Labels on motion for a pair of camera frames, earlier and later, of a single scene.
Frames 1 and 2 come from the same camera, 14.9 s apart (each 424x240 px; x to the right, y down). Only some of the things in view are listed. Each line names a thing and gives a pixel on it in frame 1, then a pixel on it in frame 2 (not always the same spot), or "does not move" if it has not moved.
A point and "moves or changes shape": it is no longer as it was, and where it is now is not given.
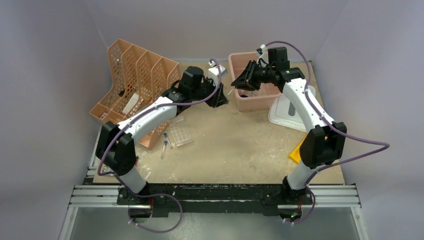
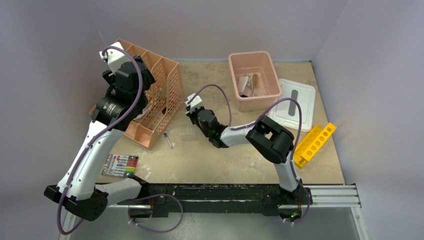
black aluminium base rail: (251, 197) does not move
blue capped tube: (165, 135) does not move
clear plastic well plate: (180, 133) moves or changes shape
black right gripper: (247, 80) to (191, 115)
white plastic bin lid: (279, 114) does not move
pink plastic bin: (247, 100) does not move
